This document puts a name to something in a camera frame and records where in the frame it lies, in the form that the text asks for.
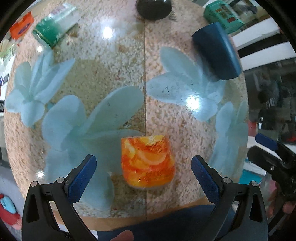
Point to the person's right hand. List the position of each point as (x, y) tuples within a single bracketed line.
[(288, 207)]

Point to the orange plastic bag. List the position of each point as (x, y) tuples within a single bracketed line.
[(20, 27)]

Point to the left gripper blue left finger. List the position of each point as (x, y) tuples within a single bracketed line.
[(49, 214)]

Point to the black cylindrical bottle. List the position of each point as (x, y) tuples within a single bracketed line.
[(153, 9)]

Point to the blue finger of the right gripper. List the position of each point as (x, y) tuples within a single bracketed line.
[(263, 159), (266, 141)]

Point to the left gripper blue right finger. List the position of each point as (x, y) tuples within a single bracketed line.
[(249, 222)]

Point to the clear jar green lid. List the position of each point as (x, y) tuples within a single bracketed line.
[(55, 25)]

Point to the teal printed box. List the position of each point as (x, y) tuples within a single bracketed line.
[(219, 11)]

